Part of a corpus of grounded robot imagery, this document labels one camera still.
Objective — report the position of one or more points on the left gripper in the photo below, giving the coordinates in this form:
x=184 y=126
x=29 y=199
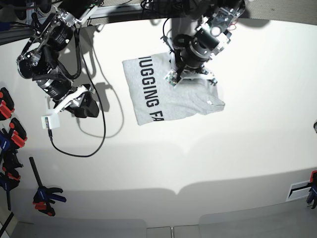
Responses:
x=192 y=52

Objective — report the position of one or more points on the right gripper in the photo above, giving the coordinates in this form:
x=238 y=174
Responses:
x=79 y=102

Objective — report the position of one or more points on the grey T-shirt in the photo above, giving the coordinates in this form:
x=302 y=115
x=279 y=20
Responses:
x=154 y=99

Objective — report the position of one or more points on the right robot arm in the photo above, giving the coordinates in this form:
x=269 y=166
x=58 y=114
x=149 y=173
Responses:
x=39 y=59

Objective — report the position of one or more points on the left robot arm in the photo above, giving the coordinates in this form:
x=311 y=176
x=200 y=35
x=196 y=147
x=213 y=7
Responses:
x=217 y=20

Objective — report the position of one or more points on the red black clamp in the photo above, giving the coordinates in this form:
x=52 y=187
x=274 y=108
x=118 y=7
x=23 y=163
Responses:
x=6 y=104
x=17 y=134

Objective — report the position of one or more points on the upper red black clamp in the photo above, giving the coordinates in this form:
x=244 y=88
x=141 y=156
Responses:
x=6 y=104

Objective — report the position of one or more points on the blue black clamp left edge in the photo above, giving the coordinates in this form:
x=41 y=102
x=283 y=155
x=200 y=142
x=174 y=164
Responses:
x=9 y=177

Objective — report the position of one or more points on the black blue bar clamp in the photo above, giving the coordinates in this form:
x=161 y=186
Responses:
x=45 y=197

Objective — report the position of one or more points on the right edge blue red clamp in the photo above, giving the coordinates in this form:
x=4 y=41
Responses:
x=312 y=198

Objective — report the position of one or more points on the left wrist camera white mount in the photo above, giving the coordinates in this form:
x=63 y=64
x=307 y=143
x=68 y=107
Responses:
x=173 y=78

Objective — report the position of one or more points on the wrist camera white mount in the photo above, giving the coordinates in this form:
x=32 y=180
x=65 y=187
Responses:
x=173 y=78
x=51 y=120

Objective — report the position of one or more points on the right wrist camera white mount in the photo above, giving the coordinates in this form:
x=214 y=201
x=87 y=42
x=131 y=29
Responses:
x=51 y=120

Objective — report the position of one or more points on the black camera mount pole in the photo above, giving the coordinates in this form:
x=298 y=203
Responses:
x=193 y=8

